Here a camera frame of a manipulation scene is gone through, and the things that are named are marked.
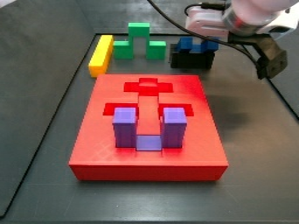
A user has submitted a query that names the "blue U-shaped block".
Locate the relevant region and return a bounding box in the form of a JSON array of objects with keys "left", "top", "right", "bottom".
[{"left": 175, "top": 37, "right": 220, "bottom": 53}]

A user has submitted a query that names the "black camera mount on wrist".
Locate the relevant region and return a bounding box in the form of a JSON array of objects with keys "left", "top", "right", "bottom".
[{"left": 229, "top": 33, "right": 288, "bottom": 79}]

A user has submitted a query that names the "black cable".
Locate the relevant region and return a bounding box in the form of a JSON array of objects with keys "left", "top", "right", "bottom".
[{"left": 146, "top": 0, "right": 261, "bottom": 67}]

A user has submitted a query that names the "red base block with slots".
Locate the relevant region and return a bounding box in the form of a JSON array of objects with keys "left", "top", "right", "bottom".
[{"left": 70, "top": 74, "right": 229, "bottom": 181}]

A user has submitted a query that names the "yellow long bar block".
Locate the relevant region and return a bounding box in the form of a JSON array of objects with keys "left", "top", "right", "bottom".
[{"left": 89, "top": 35, "right": 114, "bottom": 78}]

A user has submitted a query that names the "black angled fixture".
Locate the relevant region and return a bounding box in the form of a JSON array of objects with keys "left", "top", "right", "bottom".
[{"left": 170, "top": 44, "right": 216, "bottom": 69}]

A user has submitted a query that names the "green arch-shaped block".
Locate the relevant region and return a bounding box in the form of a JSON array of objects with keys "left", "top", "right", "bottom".
[{"left": 114, "top": 22, "right": 167, "bottom": 60}]

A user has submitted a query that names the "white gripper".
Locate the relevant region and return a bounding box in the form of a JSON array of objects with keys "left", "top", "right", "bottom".
[{"left": 185, "top": 6, "right": 230, "bottom": 38}]

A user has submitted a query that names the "purple U-shaped block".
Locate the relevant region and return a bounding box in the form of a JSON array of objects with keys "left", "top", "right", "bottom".
[{"left": 113, "top": 108, "right": 187, "bottom": 151}]

